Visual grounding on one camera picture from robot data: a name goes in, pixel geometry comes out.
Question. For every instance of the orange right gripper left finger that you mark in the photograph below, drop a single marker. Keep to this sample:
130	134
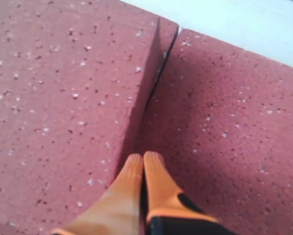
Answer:
117	212

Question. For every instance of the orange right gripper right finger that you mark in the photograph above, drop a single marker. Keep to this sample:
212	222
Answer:
170	211

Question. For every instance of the red brick back row middle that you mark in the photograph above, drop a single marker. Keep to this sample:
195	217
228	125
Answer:
222	117

